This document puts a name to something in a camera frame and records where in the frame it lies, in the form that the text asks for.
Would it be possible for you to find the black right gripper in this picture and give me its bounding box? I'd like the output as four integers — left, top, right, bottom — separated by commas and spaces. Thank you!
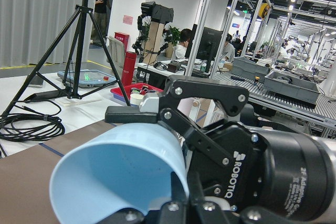
183, 103, 334, 219

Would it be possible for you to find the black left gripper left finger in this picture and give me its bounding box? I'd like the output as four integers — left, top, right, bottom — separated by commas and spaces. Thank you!
146, 172, 187, 224

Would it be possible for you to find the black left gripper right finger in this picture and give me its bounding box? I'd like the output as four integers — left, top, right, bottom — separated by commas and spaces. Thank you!
187, 171, 229, 223

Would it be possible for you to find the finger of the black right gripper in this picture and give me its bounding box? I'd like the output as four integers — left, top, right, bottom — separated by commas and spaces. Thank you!
104, 75, 249, 166

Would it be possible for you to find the light blue cup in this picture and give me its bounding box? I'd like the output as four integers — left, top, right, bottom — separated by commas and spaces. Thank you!
49, 123, 189, 223

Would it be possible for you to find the red plastic bin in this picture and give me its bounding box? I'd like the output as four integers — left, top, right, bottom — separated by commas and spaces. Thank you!
110, 83, 162, 105

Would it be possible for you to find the red thermos bottle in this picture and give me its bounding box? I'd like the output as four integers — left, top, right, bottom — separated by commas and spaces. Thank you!
121, 51, 137, 86

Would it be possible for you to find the blue teach pendant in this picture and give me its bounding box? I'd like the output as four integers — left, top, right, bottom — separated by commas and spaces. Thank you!
57, 70, 116, 88

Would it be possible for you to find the black tripod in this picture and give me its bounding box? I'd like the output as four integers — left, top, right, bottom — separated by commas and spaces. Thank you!
2, 0, 130, 117

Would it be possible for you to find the coiled black cable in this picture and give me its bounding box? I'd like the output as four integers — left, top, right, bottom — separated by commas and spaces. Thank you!
0, 100, 66, 156

